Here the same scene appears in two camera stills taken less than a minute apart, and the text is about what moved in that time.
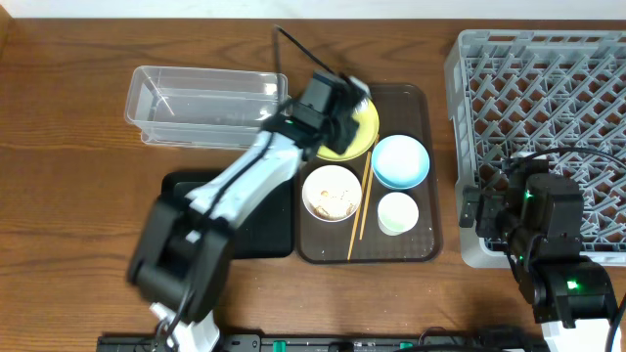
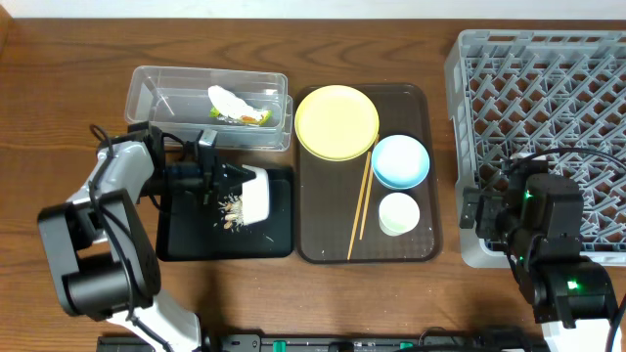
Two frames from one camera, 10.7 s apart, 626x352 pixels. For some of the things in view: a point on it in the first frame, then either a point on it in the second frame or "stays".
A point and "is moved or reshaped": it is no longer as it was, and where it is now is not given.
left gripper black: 345,129 -> 209,177
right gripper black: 494,205 stays
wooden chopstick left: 359,205 stays
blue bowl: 400,161 stays
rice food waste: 333,204 is moved or reshaped
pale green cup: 397,213 stays
